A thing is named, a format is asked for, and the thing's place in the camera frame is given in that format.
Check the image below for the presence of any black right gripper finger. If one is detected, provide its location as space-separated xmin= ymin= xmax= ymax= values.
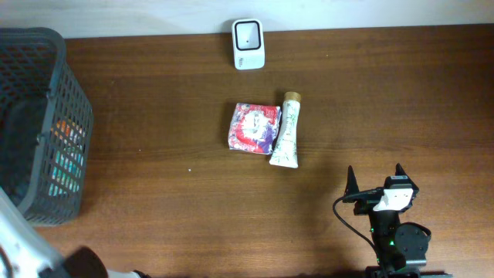
xmin=394 ymin=164 xmax=414 ymax=189
xmin=344 ymin=165 xmax=360 ymax=197

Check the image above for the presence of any white tube with cork cap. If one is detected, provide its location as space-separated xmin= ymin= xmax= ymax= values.
xmin=269 ymin=91 xmax=302 ymax=168

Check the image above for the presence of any red purple floral tissue pack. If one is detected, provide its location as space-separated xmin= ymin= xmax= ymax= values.
xmin=228 ymin=103 xmax=282 ymax=154

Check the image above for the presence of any mint toilet tissue wipes pack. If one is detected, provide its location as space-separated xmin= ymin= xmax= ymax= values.
xmin=48 ymin=151 xmax=83 ymax=197

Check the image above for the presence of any orange tissue pack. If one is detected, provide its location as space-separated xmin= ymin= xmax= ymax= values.
xmin=51 ymin=120 xmax=86 ymax=152

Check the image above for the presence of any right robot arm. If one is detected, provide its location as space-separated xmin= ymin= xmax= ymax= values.
xmin=333 ymin=164 xmax=451 ymax=278

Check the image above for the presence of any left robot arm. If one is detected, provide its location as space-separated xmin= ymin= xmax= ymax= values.
xmin=1 ymin=192 xmax=147 ymax=278

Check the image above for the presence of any white barcode scanner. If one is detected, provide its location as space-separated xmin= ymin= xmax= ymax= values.
xmin=232 ymin=19 xmax=266 ymax=70

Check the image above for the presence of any grey plastic mesh basket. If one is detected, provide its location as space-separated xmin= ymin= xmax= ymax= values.
xmin=1 ymin=28 xmax=94 ymax=226

